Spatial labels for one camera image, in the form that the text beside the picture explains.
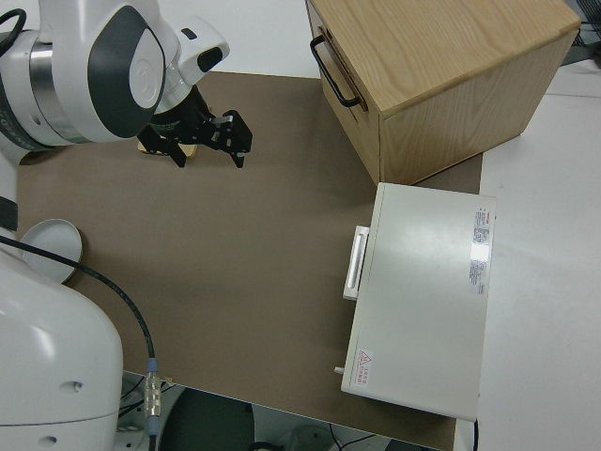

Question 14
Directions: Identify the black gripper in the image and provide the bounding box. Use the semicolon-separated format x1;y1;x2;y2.
137;87;254;171

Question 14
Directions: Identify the white toaster oven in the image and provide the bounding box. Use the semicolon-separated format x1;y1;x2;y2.
333;181;498;422

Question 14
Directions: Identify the gray plate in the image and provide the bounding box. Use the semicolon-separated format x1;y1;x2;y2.
20;217;86;286

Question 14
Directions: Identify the wooden mug tree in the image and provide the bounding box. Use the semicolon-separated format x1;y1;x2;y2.
137;142;197;163

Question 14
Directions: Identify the wooden drawer cabinet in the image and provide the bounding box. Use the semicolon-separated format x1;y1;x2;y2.
304;0;581;186

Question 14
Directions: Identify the black cabinet handle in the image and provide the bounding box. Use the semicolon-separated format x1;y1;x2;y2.
309;36;363;109

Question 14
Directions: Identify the brown table mat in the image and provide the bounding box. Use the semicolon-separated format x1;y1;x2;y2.
15;70;485;451

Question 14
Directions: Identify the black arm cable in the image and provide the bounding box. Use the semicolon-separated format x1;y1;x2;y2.
0;233;164;451

